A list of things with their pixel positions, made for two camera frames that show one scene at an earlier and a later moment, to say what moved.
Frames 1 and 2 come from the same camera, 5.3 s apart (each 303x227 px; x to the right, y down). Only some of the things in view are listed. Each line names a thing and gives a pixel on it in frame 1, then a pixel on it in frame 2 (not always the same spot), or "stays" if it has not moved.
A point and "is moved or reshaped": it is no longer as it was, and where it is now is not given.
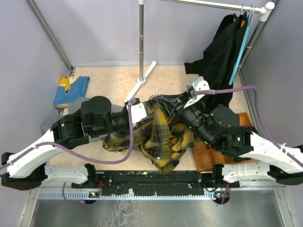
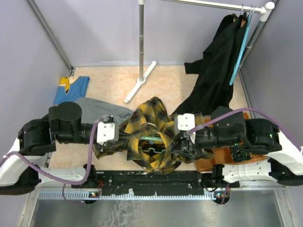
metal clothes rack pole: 141,19 stays
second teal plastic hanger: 242,45 stays
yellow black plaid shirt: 164,143 is moved or reshaped
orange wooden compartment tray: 206,157 stays
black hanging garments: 216,65 stays
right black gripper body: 180,103 to 191,148
